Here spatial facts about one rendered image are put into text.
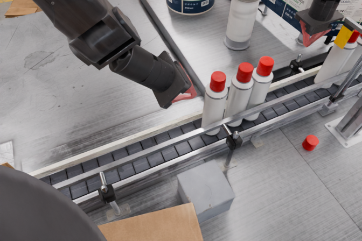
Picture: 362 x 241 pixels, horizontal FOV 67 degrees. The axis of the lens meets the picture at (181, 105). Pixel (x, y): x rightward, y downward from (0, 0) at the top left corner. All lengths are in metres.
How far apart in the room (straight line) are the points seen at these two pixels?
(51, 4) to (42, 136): 0.58
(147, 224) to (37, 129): 0.58
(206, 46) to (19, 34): 0.74
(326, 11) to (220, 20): 0.46
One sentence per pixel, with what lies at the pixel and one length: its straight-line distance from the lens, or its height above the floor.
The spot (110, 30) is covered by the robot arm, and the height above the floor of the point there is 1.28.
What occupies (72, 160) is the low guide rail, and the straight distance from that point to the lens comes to 0.71.
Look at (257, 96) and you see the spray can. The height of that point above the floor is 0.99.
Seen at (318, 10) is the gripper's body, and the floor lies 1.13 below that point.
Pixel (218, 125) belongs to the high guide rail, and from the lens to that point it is 0.66.
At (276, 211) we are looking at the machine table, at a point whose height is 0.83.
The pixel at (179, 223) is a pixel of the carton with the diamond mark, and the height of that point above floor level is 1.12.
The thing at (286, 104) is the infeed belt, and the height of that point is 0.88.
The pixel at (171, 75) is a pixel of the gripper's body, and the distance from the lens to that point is 0.49.
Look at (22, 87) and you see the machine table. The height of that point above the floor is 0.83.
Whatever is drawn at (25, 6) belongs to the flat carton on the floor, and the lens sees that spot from 3.16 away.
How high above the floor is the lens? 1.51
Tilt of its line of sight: 52 degrees down
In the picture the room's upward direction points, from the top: straight up
